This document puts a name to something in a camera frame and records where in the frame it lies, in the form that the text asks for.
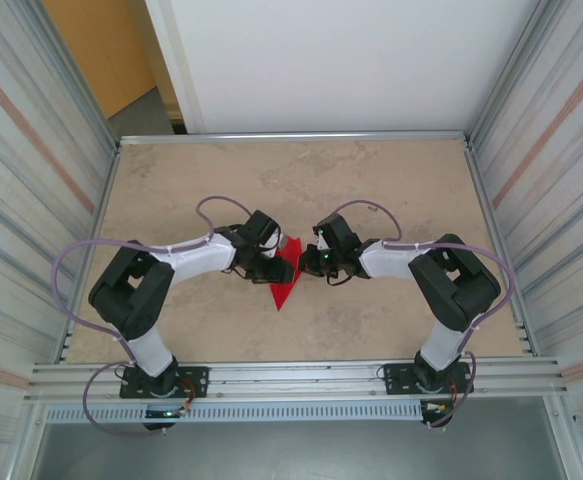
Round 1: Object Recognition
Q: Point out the red paper sheet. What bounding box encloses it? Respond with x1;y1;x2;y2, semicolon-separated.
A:
265;238;304;313

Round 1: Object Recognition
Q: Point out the grey metal shelf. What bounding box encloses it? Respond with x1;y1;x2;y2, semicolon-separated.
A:
30;397;572;480

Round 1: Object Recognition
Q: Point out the aluminium frame post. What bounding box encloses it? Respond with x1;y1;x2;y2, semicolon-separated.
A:
463;0;567;151
20;0;122;156

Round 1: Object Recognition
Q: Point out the orange wooden door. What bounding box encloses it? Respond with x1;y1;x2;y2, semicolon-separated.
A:
42;0;158;120

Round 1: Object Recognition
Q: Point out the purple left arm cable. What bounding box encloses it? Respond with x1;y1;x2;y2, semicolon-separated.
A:
53;195;253;439

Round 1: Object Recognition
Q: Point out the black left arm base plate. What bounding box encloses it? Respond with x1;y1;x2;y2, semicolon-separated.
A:
119;365;210;400

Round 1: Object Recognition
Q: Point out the white door frame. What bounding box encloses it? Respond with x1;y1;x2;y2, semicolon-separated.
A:
144;0;206;135

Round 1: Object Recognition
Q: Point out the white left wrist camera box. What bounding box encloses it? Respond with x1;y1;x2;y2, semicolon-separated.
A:
262;230;291;260

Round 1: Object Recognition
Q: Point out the black control board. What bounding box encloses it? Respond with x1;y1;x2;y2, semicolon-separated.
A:
142;407;180;434
419;399;456;431

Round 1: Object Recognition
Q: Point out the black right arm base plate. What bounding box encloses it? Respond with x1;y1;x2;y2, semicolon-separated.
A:
383;360;474;396

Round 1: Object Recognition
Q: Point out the aluminium table side rail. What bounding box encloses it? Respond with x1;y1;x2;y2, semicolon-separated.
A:
463;139;540;357
60;144;122;364

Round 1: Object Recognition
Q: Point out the grey slotted cable duct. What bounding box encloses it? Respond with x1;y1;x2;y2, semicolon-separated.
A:
44;402;425;424

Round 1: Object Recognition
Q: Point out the white backdrop board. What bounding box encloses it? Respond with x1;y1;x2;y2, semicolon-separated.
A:
169;0;542;134

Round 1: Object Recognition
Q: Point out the aluminium mounting rail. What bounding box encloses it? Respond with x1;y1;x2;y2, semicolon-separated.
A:
23;355;570;404

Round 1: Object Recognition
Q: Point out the aluminium frame crossbar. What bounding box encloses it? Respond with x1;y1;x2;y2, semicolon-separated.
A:
117;130;472;147

